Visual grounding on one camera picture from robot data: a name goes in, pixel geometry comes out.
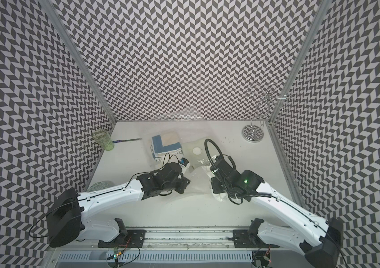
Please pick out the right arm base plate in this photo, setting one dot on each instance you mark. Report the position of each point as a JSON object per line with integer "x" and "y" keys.
{"x": 241, "y": 239}

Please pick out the patterned plate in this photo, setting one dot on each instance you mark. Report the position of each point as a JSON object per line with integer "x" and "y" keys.
{"x": 100, "y": 186}

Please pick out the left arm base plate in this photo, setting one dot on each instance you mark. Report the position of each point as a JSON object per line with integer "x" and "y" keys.
{"x": 133, "y": 239}

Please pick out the pale green towel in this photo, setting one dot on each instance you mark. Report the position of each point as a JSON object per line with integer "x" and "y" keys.
{"x": 195, "y": 153}

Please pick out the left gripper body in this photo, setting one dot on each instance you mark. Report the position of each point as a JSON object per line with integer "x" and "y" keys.
{"x": 178, "y": 185}

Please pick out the aluminium front rail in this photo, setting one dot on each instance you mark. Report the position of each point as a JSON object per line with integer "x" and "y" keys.
{"x": 190, "y": 238}

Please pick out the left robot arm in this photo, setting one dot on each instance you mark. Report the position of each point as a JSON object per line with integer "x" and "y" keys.
{"x": 73, "y": 216}

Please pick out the blue and beige towel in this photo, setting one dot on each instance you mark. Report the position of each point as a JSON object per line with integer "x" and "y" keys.
{"x": 163, "y": 143}

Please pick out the clear plastic vacuum bag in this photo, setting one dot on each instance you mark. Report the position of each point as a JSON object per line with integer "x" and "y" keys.
{"x": 181, "y": 134}

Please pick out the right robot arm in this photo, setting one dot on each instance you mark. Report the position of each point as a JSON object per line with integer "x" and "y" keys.
{"x": 296, "y": 217}

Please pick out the chrome wire mug stand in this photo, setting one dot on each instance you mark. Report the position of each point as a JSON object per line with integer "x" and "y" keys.
{"x": 264, "y": 99}

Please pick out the green glass cup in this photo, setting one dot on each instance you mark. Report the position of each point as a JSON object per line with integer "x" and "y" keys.
{"x": 102, "y": 137}

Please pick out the white towel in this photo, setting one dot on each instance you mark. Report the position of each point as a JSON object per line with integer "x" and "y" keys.
{"x": 221, "y": 197}

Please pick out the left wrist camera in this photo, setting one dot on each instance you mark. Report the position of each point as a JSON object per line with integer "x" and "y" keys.
{"x": 184, "y": 164}

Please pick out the purple handled utensil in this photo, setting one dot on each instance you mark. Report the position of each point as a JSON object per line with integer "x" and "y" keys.
{"x": 126, "y": 140}

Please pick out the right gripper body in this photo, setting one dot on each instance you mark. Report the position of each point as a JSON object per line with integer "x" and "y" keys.
{"x": 220, "y": 187}

